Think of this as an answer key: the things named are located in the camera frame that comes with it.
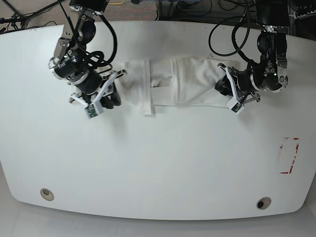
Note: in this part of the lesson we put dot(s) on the red tape rectangle marking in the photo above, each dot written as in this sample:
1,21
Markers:
287,155

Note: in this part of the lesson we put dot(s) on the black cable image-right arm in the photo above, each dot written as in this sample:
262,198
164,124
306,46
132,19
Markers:
227,14

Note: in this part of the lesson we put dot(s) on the right table cable grommet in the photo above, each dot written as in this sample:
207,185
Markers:
263,203

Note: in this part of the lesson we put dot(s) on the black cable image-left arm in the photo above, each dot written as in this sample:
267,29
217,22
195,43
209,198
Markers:
106,44

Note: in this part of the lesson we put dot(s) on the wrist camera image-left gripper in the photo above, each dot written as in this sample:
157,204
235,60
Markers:
93,110

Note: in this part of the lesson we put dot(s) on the white printed T-shirt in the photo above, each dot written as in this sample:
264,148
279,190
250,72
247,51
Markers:
181,81

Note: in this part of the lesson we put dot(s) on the left table cable grommet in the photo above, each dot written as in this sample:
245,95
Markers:
47,194

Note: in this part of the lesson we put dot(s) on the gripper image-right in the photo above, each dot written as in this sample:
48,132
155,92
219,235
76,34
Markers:
238,84

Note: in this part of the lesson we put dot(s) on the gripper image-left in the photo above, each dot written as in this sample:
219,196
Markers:
88,84

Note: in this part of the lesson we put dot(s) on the table cable grommet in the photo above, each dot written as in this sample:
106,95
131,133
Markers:
263,203
47,194

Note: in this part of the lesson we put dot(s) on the white power strip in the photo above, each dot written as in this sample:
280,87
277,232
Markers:
303,13

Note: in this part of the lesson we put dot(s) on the black tripod stand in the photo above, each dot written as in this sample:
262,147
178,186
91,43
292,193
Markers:
17,21

